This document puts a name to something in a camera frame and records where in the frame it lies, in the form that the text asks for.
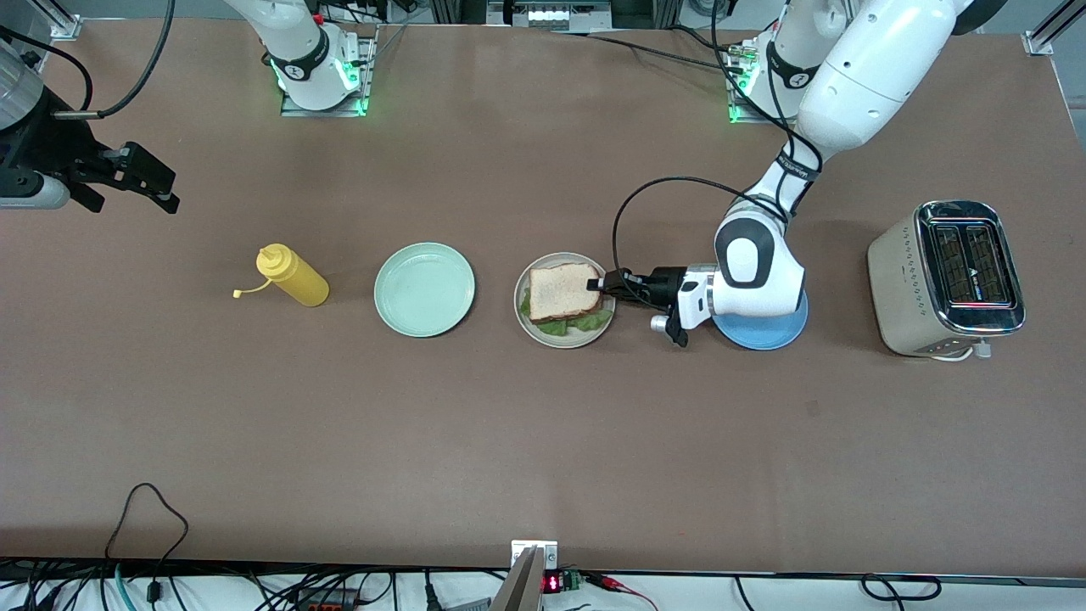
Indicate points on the blue plate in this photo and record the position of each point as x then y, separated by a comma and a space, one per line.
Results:
764, 335

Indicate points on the black rack device white lights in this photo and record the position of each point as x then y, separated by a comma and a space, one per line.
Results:
547, 15

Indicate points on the silver bracket plate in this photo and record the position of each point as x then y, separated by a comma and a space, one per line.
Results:
519, 552

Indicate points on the aluminium frame extrusion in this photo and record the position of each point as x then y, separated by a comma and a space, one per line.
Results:
1039, 41
66, 24

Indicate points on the green lettuce leaf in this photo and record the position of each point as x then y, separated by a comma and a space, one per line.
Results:
594, 322

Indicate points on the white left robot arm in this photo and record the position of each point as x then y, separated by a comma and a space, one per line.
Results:
874, 76

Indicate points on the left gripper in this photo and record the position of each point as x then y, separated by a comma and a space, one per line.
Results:
664, 283

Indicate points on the pale green plate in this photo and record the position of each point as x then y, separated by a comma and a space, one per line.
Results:
424, 290

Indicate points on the yellow mustard squeeze bottle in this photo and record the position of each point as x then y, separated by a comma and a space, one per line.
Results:
297, 280

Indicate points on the beige chrome toaster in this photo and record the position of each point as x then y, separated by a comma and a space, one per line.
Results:
899, 297

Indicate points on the red LED display module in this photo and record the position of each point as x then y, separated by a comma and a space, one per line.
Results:
553, 583

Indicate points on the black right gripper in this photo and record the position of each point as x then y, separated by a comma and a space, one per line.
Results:
44, 150

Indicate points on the grey metal bar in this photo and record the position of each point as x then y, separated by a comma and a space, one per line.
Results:
522, 590

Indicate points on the beige plate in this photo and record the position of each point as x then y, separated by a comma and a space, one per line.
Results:
564, 341

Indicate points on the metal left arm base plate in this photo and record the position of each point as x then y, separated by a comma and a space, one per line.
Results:
764, 121

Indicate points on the brown bread slice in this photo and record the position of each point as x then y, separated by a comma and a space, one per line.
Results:
560, 293

